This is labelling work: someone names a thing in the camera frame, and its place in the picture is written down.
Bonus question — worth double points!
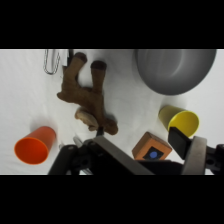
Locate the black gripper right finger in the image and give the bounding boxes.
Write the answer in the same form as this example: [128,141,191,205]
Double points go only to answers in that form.
[167,126,224,176]

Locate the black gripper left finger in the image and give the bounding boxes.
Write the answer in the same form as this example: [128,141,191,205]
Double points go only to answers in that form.
[48,129,155,176]

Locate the brown plush deer toy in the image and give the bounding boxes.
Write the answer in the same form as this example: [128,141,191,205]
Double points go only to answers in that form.
[56,51,120,136]

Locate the grey bowl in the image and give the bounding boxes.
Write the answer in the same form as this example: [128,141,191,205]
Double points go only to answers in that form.
[134,49,218,96]

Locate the orange block with blue dot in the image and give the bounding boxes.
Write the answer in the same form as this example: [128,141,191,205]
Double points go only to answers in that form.
[131,131,174,162]

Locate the yellow plastic cup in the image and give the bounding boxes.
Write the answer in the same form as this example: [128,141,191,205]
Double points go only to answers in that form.
[158,105,201,138]

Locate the orange plastic cup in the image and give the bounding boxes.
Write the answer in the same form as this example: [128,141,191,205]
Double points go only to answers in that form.
[13,125,58,166]

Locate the silver metal tongs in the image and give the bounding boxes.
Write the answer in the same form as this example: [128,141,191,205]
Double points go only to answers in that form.
[42,49,75,76]

